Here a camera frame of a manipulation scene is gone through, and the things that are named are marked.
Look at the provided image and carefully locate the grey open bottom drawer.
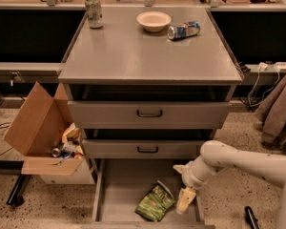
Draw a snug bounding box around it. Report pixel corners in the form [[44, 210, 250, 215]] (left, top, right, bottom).
[[82, 159, 215, 229]]

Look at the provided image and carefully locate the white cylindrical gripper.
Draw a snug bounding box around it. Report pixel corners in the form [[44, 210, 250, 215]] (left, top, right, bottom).
[[173, 157, 214, 214]]

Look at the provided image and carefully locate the cream bowl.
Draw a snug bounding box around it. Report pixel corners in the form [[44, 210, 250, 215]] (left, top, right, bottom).
[[136, 11, 172, 32]]

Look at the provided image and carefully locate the grey middle drawer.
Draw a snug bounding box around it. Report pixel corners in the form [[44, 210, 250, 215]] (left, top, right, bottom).
[[82, 139, 202, 159]]

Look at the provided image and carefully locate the silver can in box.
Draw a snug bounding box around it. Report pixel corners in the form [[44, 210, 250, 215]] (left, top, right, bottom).
[[51, 147, 62, 157]]

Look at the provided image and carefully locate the black stand leg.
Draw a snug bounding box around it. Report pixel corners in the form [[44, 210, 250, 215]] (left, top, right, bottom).
[[0, 160, 31, 207]]

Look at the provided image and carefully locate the white power strip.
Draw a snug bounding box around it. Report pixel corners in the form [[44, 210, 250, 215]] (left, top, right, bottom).
[[275, 62, 286, 70]]

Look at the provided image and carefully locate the grey drawer cabinet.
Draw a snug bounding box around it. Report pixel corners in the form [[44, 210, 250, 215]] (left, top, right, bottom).
[[57, 5, 243, 229]]

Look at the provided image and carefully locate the brown hanging cloth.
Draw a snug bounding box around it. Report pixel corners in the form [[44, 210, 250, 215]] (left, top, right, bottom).
[[255, 74, 286, 147]]

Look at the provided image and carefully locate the grey top drawer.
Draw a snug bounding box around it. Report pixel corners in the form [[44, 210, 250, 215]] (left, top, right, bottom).
[[68, 101, 229, 129]]

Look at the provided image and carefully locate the blue lying soda can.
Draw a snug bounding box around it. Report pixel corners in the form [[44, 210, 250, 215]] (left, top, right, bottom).
[[168, 21, 200, 40]]

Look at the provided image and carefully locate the green jalapeno chip bag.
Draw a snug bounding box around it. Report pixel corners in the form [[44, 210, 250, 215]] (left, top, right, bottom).
[[135, 180, 175, 222]]

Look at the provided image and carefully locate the brown cardboard box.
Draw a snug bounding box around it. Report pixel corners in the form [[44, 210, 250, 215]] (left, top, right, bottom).
[[4, 82, 83, 176]]

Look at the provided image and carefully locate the black object on floor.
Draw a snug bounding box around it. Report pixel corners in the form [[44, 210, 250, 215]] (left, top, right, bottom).
[[244, 206, 259, 229]]

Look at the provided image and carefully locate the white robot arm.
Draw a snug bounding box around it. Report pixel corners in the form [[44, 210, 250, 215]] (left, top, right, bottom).
[[174, 140, 286, 229]]

